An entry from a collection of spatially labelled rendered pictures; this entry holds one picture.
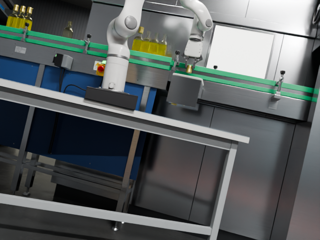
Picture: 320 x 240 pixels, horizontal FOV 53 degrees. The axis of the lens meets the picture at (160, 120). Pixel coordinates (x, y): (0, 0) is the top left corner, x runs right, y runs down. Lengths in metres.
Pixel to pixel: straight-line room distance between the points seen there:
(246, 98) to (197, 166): 0.59
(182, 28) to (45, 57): 0.97
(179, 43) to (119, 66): 0.76
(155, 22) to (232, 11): 0.55
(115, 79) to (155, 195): 1.00
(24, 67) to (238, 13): 1.53
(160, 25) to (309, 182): 1.42
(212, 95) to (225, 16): 0.62
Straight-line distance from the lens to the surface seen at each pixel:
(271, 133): 2.31
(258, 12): 2.46
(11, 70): 2.47
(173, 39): 2.37
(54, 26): 9.00
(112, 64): 1.71
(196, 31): 2.01
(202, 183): 2.30
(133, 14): 1.75
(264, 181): 2.32
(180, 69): 2.15
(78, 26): 8.98
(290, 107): 2.13
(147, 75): 2.05
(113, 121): 1.69
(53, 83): 2.29
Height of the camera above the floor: 0.70
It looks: 1 degrees up
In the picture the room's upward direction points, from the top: 13 degrees clockwise
